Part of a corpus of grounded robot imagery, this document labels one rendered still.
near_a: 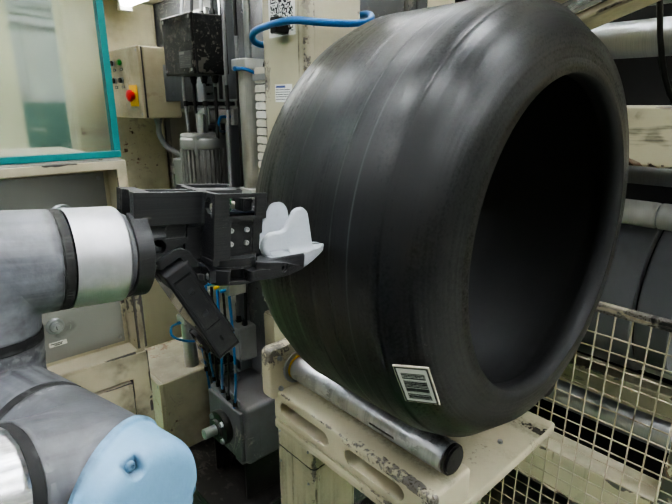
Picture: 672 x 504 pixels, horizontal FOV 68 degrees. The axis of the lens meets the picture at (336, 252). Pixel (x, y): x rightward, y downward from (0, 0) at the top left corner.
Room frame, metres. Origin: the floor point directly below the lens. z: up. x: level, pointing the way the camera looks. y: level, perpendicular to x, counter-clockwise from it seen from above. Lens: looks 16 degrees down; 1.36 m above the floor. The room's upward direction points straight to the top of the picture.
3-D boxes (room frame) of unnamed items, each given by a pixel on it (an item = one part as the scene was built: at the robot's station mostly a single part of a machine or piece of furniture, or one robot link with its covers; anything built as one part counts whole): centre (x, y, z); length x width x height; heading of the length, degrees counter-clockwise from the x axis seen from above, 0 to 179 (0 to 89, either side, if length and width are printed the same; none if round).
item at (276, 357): (0.92, -0.02, 0.90); 0.40 x 0.03 x 0.10; 132
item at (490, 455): (0.79, -0.14, 0.80); 0.37 x 0.36 x 0.02; 132
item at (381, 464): (0.70, -0.04, 0.83); 0.36 x 0.09 x 0.06; 42
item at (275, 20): (0.97, 0.04, 1.49); 0.19 x 0.19 x 0.06; 42
